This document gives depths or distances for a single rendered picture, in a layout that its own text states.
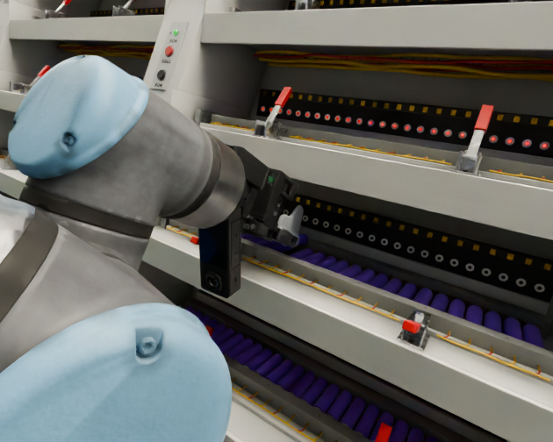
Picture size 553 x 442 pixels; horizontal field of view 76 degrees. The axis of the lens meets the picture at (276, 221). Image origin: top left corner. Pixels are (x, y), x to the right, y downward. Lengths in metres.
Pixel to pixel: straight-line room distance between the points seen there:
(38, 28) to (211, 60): 0.55
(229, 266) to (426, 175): 0.24
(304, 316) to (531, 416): 0.23
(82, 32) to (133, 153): 0.72
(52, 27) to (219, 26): 0.52
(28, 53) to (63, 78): 1.01
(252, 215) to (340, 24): 0.28
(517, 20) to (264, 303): 0.42
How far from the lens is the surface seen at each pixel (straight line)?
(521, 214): 0.41
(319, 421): 0.53
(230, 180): 0.33
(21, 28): 1.21
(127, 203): 0.26
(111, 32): 0.88
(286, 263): 0.50
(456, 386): 0.41
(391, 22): 0.52
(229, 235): 0.39
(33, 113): 0.29
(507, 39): 0.49
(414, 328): 0.35
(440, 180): 0.42
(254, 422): 0.54
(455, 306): 0.50
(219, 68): 0.71
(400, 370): 0.42
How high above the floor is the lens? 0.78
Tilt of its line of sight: 1 degrees up
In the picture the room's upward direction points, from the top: 18 degrees clockwise
